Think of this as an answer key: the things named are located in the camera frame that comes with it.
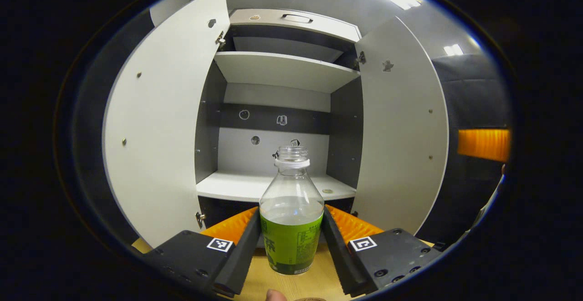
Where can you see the short grey cabinet shelf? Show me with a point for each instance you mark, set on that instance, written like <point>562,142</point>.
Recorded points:
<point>282,48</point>

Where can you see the beige cabinet drawer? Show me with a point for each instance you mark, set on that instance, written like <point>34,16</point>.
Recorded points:
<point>328,27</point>

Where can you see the round wooden coaster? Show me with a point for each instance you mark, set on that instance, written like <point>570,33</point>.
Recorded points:
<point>309,299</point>

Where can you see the white and grey cabinet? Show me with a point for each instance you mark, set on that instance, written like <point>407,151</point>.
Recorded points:
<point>255,155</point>

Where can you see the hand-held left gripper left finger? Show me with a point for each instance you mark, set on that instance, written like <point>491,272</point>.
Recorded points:
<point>239,260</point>

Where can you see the small ceiling light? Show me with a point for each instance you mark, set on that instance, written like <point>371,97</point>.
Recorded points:
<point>453,49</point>

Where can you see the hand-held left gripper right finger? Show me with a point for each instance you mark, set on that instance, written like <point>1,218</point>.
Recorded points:
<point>339,255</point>

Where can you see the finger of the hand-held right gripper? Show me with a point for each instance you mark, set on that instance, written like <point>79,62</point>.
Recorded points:
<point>483,144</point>

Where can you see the green label plastic bottle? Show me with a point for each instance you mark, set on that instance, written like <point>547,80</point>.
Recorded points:
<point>291,242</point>

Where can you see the white cabinet shelf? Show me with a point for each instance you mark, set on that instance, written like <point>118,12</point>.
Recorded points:
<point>282,71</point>

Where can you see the white cabinet door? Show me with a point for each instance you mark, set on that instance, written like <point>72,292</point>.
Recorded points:
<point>159,132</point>
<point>401,132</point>

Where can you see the metal door hinge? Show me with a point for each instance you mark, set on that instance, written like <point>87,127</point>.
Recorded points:
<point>361,58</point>
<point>200,219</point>
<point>221,40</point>

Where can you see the white cabinet floor board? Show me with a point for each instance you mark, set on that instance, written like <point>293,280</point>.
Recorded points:
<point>232,187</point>

